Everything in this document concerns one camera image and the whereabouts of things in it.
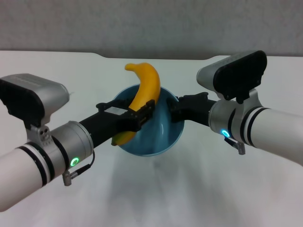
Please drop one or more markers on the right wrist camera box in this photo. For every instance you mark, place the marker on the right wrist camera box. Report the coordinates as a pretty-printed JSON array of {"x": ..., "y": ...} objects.
[{"x": 236, "y": 73}]

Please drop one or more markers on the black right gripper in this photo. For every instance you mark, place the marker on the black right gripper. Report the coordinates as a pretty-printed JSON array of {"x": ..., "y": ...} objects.
[{"x": 196, "y": 110}]

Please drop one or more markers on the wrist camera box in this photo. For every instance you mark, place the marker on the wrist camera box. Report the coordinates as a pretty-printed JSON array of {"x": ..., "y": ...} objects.
[
  {"x": 30, "y": 94},
  {"x": 236, "y": 73}
]

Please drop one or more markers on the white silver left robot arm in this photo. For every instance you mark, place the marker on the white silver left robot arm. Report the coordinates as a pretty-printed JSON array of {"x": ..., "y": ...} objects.
[{"x": 28, "y": 165}]

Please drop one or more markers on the blue plastic bowl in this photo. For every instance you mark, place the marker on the blue plastic bowl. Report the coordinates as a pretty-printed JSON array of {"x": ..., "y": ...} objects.
[{"x": 165, "y": 132}]

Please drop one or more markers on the yellow banana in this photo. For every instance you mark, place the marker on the yellow banana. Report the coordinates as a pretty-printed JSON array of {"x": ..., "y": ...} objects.
[{"x": 148, "y": 82}]

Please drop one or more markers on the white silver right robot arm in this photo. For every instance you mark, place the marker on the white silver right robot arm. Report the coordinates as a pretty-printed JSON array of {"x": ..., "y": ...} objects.
[{"x": 260, "y": 127}]

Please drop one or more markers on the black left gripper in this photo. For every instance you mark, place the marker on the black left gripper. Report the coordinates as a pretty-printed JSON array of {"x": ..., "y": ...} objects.
[{"x": 101, "y": 125}]

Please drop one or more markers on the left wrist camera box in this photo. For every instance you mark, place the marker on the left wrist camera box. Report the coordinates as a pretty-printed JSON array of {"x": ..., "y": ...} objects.
[{"x": 30, "y": 94}]

